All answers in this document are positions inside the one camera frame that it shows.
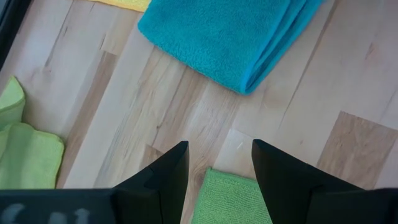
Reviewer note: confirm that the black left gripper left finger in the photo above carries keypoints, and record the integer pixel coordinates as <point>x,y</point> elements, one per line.
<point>164,186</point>

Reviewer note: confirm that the green microfiber towel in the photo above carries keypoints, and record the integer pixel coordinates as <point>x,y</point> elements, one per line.
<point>227,202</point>

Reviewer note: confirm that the black aluminium table frame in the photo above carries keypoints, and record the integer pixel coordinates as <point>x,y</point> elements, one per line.
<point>9,25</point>

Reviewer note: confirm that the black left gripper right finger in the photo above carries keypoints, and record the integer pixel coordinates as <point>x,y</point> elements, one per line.
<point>280,180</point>

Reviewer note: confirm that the teal microfiber towel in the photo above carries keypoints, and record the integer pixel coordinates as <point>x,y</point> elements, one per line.
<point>224,37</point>

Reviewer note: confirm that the lime microfiber towel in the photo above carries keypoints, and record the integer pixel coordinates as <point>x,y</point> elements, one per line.
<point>31,155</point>

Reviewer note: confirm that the yellow microfiber towel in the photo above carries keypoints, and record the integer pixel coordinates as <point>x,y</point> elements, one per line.
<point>127,3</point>

